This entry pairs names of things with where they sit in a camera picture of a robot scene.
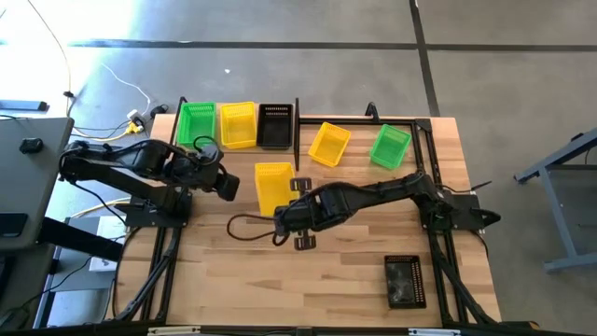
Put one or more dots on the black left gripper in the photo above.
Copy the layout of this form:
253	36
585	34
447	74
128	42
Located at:
228	186

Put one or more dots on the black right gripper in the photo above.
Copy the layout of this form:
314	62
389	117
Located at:
305	214

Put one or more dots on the yellow slotted plastic basket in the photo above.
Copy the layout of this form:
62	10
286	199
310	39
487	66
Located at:
329	144
270	186
239	126

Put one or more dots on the green slotted plastic basket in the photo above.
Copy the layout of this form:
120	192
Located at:
196	128
389	147

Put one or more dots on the black slotted plastic basket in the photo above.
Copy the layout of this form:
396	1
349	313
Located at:
275	128
403	280

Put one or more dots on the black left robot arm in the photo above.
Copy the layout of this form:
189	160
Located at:
149	158

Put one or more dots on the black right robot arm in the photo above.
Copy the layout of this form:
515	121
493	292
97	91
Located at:
373	191

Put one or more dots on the wooden shelf with black posts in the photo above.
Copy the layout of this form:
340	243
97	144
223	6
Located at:
297	140

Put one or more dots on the black power adapter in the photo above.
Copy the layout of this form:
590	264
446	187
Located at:
159	110

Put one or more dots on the white power strip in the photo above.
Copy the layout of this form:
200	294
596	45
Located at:
134	116

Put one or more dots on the white label strip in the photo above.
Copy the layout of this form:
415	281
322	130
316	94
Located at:
434	332
172	331

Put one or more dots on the grey desk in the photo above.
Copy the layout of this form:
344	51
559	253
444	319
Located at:
28	186

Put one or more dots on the small black device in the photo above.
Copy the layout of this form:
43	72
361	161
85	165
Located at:
31	145

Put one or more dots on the grey flat bar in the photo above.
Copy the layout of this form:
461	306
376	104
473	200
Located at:
23	105

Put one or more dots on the grey metal stand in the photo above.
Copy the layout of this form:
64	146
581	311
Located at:
545	163

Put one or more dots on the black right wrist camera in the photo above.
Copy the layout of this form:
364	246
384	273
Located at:
282	221

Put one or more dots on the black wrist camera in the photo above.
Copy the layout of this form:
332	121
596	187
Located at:
282	221
211	154

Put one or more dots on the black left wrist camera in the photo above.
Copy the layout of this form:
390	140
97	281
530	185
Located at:
211	154

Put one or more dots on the black aluminium rig frame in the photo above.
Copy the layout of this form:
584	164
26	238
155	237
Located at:
354	121

